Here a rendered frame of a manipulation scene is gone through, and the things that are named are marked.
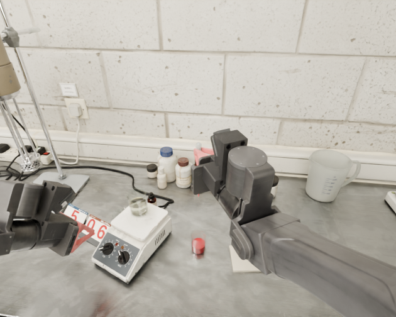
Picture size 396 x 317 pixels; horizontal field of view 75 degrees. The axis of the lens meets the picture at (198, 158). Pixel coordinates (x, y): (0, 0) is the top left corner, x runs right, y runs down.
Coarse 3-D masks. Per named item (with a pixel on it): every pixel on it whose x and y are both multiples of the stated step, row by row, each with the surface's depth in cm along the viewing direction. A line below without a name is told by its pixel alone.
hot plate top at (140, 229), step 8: (128, 208) 75; (152, 208) 75; (160, 208) 75; (120, 216) 72; (128, 216) 72; (144, 216) 72; (152, 216) 72; (160, 216) 72; (112, 224) 70; (120, 224) 70; (128, 224) 70; (136, 224) 70; (144, 224) 70; (152, 224) 70; (128, 232) 68; (136, 232) 68; (144, 232) 68; (144, 240) 66
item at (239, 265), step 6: (234, 252) 72; (234, 258) 70; (234, 264) 69; (240, 264) 69; (246, 264) 69; (234, 270) 67; (240, 270) 67; (246, 270) 67; (252, 270) 67; (258, 270) 67
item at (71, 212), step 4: (68, 208) 83; (72, 208) 83; (68, 212) 83; (72, 212) 82; (76, 212) 82; (80, 212) 81; (72, 216) 81; (76, 216) 81; (80, 216) 80; (84, 216) 80; (80, 220) 80
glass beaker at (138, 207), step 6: (132, 192) 72; (138, 192) 73; (144, 192) 72; (126, 198) 68; (132, 198) 73; (138, 198) 68; (144, 198) 70; (132, 204) 69; (138, 204) 69; (144, 204) 71; (132, 210) 71; (138, 210) 70; (144, 210) 72; (138, 216) 72
